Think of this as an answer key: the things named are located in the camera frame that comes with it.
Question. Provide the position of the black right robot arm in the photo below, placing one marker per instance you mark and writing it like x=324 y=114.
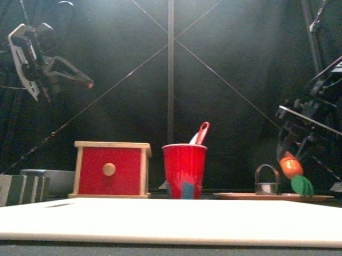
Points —
x=330 y=78

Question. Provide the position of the red and white spoon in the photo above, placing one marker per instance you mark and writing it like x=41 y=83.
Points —
x=201 y=131

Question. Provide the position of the orange toy carrot green leaf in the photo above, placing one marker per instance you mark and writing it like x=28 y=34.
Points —
x=290 y=166

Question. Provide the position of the red wooden drawer box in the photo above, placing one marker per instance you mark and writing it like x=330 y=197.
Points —
x=108 y=170

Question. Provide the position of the vertical metal frame pole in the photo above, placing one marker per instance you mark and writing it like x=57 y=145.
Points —
x=169 y=83

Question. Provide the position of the white cutting board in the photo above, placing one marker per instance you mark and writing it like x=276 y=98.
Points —
x=168 y=221

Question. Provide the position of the grey box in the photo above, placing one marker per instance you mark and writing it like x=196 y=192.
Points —
x=60 y=181

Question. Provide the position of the red plastic cup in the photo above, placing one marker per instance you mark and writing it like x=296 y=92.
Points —
x=184 y=170

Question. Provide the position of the wooden plate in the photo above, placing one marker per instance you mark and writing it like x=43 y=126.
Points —
x=248 y=196

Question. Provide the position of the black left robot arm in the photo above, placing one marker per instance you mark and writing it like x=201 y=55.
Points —
x=8 y=66

